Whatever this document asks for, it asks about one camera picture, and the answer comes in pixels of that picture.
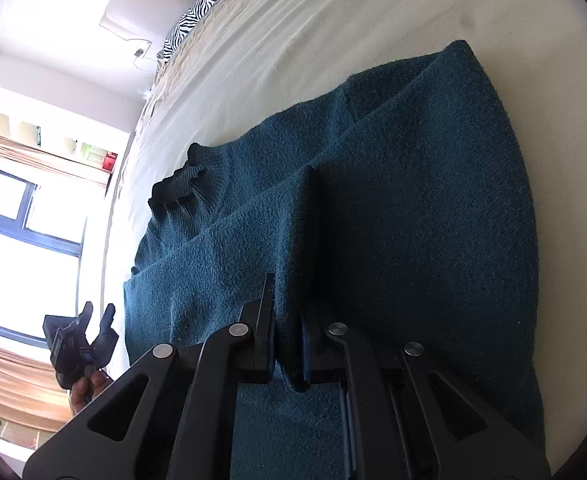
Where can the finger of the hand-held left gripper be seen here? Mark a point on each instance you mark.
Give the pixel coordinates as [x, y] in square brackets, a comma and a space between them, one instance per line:
[86, 314]
[108, 325]

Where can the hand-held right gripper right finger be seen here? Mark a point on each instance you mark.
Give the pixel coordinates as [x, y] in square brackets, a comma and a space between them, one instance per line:
[304, 350]

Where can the green box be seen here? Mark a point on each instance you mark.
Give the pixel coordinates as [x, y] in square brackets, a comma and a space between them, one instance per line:
[92, 152]

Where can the person's left hand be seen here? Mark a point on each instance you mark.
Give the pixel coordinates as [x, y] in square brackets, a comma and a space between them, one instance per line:
[86, 390]

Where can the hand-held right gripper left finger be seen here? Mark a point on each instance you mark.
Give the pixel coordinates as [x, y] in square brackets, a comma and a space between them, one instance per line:
[271, 330]

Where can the tan striped curtain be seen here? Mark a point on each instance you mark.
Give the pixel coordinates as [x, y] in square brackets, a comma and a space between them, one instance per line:
[13, 385]
[43, 162]

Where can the red box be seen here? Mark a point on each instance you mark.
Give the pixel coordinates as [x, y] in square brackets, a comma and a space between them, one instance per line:
[109, 161]

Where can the bed with beige sheet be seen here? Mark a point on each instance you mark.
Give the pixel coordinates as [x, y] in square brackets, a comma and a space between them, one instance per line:
[323, 35]

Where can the pale upholstered headboard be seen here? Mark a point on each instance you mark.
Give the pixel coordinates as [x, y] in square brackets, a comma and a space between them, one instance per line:
[138, 0]

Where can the white wall shelf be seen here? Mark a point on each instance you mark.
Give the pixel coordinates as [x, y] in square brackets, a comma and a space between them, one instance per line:
[23, 127]

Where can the dark teal knit sweater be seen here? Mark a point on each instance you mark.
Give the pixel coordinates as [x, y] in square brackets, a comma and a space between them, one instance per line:
[398, 210]

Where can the white wall charger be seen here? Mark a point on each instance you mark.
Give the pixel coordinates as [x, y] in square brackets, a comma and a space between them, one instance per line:
[141, 51]

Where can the dark framed window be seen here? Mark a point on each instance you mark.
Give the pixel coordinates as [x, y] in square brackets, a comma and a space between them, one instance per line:
[3, 220]

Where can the zebra print pillow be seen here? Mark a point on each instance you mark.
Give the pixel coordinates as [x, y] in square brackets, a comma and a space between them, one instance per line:
[193, 20]

